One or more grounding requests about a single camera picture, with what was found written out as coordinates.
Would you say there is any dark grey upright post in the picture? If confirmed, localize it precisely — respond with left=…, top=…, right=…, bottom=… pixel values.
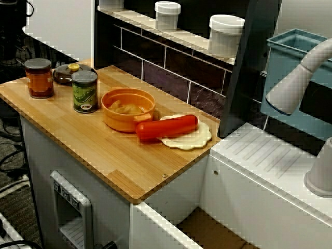
left=219, top=0, right=283, bottom=138

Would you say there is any green peas can grey lid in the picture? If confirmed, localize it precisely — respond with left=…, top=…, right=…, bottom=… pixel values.
left=71, top=70, right=99, bottom=114

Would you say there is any white power strip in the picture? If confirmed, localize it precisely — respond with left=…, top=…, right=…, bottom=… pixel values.
left=0, top=173, right=32, bottom=198

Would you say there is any grey dispenser panel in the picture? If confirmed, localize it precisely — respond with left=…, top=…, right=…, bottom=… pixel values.
left=50, top=170, right=93, bottom=249

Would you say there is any large white lidded jar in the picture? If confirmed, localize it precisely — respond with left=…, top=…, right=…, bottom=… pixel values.
left=209, top=15, right=246, bottom=59

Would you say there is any teal plastic bin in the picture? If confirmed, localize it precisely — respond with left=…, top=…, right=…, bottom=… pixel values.
left=260, top=28, right=332, bottom=133

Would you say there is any red toy sausage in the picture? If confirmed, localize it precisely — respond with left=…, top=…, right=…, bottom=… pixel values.
left=135, top=114, right=199, bottom=142

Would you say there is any cream shelf ledge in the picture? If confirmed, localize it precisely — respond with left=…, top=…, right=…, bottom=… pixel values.
left=98, top=5, right=237, bottom=65

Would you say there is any white toy kitchen cabinet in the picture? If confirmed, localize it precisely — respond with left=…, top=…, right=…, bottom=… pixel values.
left=20, top=114, right=332, bottom=249

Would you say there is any beige toy food piece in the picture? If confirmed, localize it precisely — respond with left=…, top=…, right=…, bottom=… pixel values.
left=108, top=100, right=145, bottom=115

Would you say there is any cream flower-shaped plate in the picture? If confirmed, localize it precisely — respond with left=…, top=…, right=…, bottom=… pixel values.
left=157, top=114, right=213, bottom=150

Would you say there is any orange toy pot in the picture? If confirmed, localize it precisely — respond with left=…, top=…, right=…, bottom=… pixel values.
left=101, top=87, right=157, bottom=133

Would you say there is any grey toy faucet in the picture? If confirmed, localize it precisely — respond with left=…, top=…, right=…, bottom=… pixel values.
left=266, top=37, right=332, bottom=199

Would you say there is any orange beans can grey lid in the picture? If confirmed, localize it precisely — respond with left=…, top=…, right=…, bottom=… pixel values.
left=24, top=58, right=55, bottom=100

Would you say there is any small white lidded jar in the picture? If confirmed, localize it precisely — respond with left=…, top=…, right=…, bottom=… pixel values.
left=155, top=1, right=182, bottom=32

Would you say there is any brown transparent lid yellow knob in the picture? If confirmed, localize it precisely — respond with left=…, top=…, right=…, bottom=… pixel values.
left=52, top=63, right=97, bottom=87

